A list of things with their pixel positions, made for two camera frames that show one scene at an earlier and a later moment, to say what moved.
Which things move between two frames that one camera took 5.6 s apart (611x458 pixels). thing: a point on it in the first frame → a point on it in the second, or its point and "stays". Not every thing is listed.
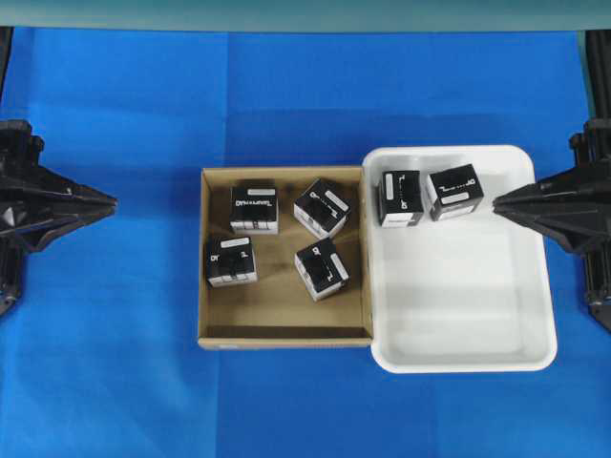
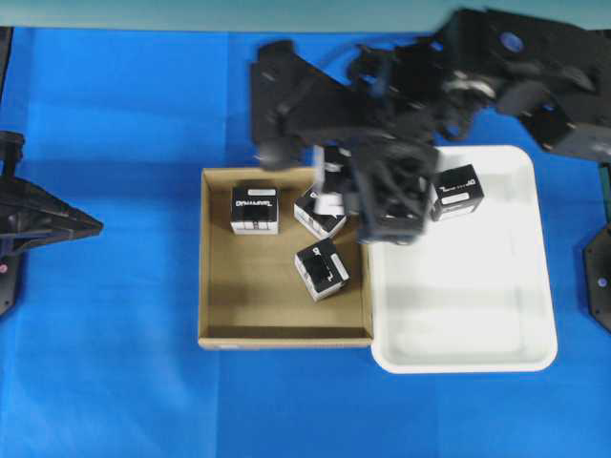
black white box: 322,268 stays
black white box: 322,210 stays
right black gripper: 581,230 → 419,87
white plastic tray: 469,294 stays
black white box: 230,260 → 333,168
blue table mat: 99,355 stays
